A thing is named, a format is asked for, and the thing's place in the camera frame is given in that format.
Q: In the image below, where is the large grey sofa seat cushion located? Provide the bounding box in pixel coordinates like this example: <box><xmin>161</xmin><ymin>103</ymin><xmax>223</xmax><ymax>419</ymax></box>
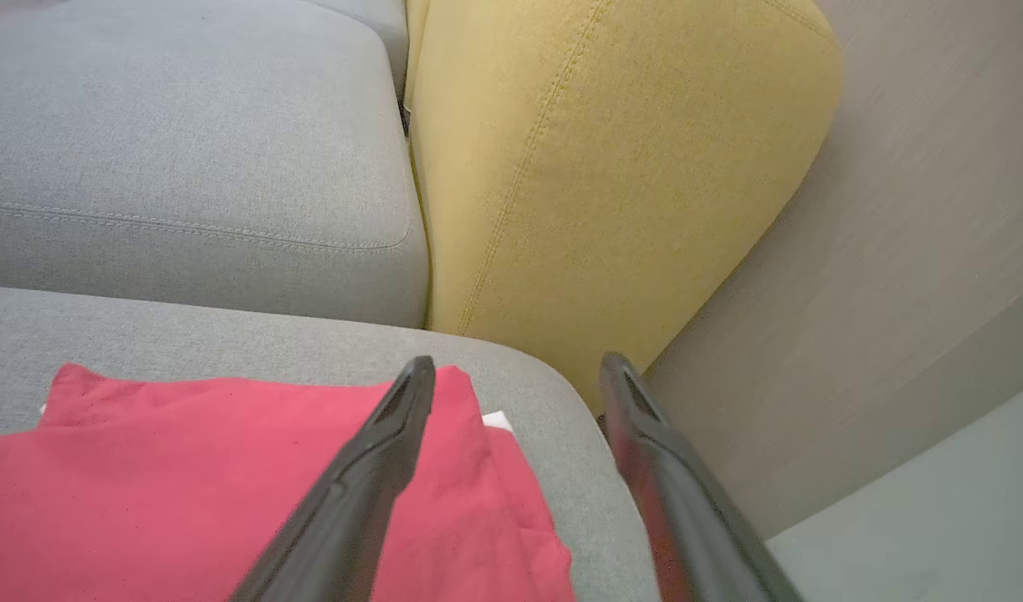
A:
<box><xmin>0</xmin><ymin>0</ymin><xmax>430</xmax><ymax>329</ymax></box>

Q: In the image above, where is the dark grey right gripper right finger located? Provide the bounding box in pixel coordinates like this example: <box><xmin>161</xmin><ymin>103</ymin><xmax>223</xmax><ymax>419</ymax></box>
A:
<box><xmin>599</xmin><ymin>352</ymin><xmax>806</xmax><ymax>602</ymax></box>

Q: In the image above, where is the grey fabric sofa ottoman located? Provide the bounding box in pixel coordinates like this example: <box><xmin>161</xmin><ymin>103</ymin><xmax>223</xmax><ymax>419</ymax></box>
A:
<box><xmin>0</xmin><ymin>284</ymin><xmax>667</xmax><ymax>602</ymax></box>

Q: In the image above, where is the wide yellow sofa back cushion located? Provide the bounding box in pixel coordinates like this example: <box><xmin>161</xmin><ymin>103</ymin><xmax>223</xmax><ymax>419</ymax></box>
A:
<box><xmin>404</xmin><ymin>0</ymin><xmax>844</xmax><ymax>415</ymax></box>

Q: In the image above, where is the red garment with white band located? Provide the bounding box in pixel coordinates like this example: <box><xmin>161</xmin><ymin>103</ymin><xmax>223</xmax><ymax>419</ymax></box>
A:
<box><xmin>0</xmin><ymin>362</ymin><xmax>579</xmax><ymax>602</ymax></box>

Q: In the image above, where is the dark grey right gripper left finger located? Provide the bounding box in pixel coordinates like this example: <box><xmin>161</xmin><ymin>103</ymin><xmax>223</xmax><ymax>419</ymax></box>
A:
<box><xmin>229</xmin><ymin>355</ymin><xmax>437</xmax><ymax>602</ymax></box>

